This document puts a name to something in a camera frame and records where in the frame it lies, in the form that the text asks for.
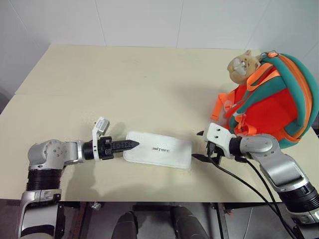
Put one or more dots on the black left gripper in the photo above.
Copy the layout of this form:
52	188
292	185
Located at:
104	149

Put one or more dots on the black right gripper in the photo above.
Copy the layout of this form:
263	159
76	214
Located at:
213	149

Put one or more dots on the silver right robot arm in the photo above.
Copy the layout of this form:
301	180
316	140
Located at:
276	161

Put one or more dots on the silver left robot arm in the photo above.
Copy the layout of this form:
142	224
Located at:
47	154

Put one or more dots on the orange and teal backpack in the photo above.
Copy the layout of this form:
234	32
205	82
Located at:
271	107

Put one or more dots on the dark rounded shape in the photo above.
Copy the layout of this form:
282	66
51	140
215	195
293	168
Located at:
188	222
124	225

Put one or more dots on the beige plush animal toy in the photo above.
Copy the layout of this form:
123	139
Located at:
240	71

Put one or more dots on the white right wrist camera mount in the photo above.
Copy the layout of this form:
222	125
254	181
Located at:
219	133

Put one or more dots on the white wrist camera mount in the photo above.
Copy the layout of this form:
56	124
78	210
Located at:
219	133
102	125

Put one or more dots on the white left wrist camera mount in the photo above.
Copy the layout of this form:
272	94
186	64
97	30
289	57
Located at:
102	125

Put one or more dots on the small white bracket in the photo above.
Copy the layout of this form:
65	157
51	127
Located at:
96	205

